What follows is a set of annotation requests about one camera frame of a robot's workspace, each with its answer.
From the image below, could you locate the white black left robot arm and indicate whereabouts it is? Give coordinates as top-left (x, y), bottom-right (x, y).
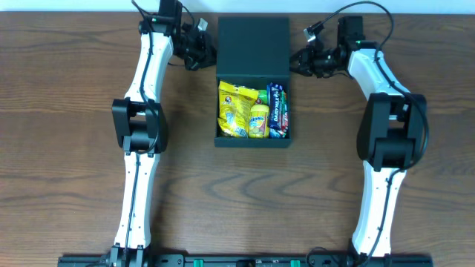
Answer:
top-left (101, 0), bottom-right (217, 266)

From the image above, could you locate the Dairy Milk chocolate bar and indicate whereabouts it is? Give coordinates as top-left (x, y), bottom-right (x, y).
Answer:
top-left (267, 83), bottom-right (283, 130)

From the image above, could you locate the black gift box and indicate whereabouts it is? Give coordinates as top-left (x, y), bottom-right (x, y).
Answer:
top-left (214, 16), bottom-right (292, 149)

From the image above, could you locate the KitKat Milo bar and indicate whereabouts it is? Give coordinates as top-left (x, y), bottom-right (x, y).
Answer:
top-left (281, 91), bottom-right (289, 138)

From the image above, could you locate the yellow Hacks candy bag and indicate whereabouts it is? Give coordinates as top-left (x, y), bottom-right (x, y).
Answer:
top-left (217, 81), bottom-right (259, 138)

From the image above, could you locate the blue Oreo cookie pack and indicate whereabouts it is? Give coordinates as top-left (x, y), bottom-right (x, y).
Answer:
top-left (269, 128), bottom-right (286, 139)

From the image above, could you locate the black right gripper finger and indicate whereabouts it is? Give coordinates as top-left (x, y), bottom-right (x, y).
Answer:
top-left (290, 62), bottom-right (313, 77)
top-left (289, 50), bottom-right (310, 64)

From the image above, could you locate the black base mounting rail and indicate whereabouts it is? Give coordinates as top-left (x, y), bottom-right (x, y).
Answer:
top-left (57, 254), bottom-right (434, 267)

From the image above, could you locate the yellow snack packet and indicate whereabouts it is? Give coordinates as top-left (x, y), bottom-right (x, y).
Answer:
top-left (249, 105), bottom-right (269, 139)

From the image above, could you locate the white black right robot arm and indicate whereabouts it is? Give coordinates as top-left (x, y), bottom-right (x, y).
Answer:
top-left (290, 16), bottom-right (429, 266)

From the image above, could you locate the Haribo worms candy bag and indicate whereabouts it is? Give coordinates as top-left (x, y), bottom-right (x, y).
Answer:
top-left (255, 90), bottom-right (268, 105)

